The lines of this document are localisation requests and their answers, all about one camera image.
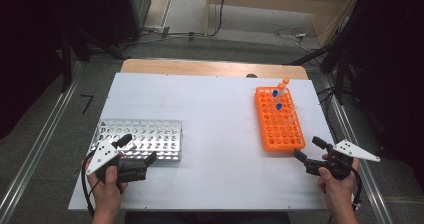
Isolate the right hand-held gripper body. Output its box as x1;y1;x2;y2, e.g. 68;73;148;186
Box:
304;139;381;181

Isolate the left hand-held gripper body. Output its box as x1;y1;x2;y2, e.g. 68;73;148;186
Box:
85;138;149;185

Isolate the metal test tube rack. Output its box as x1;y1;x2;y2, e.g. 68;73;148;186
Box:
89;118;184;162

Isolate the orange test tube rack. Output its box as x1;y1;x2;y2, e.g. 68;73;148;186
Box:
254;86;307;153

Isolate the person's left hand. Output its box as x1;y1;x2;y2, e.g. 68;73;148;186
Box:
82;157;129;215

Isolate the person's right hand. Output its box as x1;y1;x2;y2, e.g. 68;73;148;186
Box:
316;153;362;214

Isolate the black metal stand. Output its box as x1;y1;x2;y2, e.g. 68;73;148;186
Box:
289;42;355;106
59;25;132;92

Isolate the white board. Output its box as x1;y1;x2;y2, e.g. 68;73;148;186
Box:
68;72;359;212

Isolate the person's dark clothing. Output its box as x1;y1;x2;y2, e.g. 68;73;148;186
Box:
124;211;292;224

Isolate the dark curtain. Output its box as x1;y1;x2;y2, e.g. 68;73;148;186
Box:
346;0;424;185
0;0;108;140

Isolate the grey power strip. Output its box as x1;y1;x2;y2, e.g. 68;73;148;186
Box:
142;25;172;39

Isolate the black cabinet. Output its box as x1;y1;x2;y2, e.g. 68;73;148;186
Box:
99;0;152;47

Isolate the aluminium floor rail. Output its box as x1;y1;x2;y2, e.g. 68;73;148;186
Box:
0;60;84;224
319;73;396;224

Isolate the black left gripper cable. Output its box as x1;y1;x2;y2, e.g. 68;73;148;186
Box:
81;150;102;218

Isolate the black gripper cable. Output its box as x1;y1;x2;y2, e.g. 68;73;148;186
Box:
349;165;365;212
81;150;102;218

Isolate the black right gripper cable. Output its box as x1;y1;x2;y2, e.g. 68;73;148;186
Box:
349;165;365;212

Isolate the black cable bundle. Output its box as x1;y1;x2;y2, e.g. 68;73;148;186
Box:
316;86;338;137

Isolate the white floor cable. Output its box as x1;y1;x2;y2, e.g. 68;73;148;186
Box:
273;26;322;53

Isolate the grey floor cable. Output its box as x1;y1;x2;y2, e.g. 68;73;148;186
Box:
116;30;209;48

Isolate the black hanging cable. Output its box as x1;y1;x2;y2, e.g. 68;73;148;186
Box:
208;0;228;38

